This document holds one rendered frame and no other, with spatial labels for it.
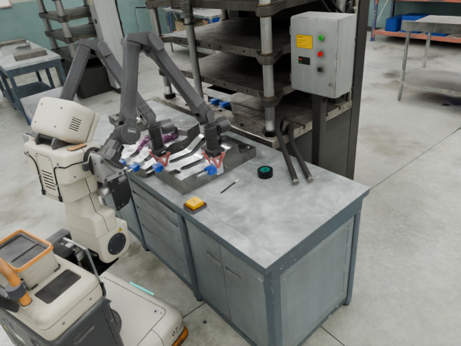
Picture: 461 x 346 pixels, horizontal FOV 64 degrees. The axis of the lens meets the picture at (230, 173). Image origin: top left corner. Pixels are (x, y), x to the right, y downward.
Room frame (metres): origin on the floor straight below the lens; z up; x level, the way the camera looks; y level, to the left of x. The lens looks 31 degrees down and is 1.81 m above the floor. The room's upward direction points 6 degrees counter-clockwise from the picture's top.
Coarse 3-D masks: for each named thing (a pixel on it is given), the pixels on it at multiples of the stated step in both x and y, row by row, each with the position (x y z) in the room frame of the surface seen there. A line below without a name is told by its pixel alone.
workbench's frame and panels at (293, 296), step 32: (128, 224) 2.22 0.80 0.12; (160, 224) 1.80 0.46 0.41; (192, 224) 1.47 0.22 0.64; (352, 224) 1.37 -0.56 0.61; (160, 256) 1.87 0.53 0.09; (192, 256) 1.52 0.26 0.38; (224, 256) 1.28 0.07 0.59; (288, 256) 1.05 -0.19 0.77; (320, 256) 1.23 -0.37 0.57; (352, 256) 1.38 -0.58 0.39; (192, 288) 1.58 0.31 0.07; (224, 288) 1.31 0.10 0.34; (256, 288) 1.12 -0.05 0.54; (288, 288) 1.09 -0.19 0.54; (320, 288) 1.23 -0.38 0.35; (352, 288) 1.40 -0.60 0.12; (224, 320) 1.34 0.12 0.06; (256, 320) 1.13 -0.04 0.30; (288, 320) 1.09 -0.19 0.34; (320, 320) 1.24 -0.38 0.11
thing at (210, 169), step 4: (212, 164) 1.52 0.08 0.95; (204, 168) 1.50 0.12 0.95; (208, 168) 1.49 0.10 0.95; (212, 168) 1.49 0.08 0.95; (216, 168) 1.49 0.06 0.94; (220, 168) 1.50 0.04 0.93; (204, 172) 1.47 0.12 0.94; (208, 172) 1.48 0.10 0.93; (212, 172) 1.48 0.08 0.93; (216, 172) 1.49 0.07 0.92; (220, 172) 1.50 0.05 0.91
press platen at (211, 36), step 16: (176, 32) 3.05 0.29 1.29; (208, 32) 2.90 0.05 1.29; (224, 32) 2.83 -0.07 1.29; (240, 32) 2.77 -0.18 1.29; (256, 32) 2.70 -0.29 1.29; (272, 32) 2.64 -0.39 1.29; (288, 32) 2.58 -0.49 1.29; (208, 48) 2.59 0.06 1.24; (224, 48) 2.45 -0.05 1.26; (240, 48) 2.33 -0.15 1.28; (256, 48) 2.25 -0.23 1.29; (272, 48) 2.20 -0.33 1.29; (288, 48) 2.25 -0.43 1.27; (272, 64) 2.07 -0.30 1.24
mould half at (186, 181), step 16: (192, 144) 1.85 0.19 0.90; (224, 144) 1.75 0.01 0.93; (240, 144) 1.87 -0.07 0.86; (192, 160) 1.71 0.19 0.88; (224, 160) 1.68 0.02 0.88; (240, 160) 1.74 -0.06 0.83; (160, 176) 1.68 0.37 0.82; (176, 176) 1.55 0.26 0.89; (192, 176) 1.55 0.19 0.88; (208, 176) 1.61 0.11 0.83
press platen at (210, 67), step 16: (208, 64) 2.98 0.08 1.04; (224, 64) 2.92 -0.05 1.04; (240, 64) 2.87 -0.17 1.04; (256, 64) 2.82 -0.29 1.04; (288, 64) 2.72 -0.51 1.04; (208, 80) 2.63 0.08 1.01; (224, 80) 2.50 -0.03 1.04; (240, 80) 2.46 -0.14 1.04; (256, 80) 2.42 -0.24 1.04; (288, 80) 2.35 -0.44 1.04; (256, 96) 2.24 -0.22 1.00; (272, 96) 2.07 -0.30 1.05
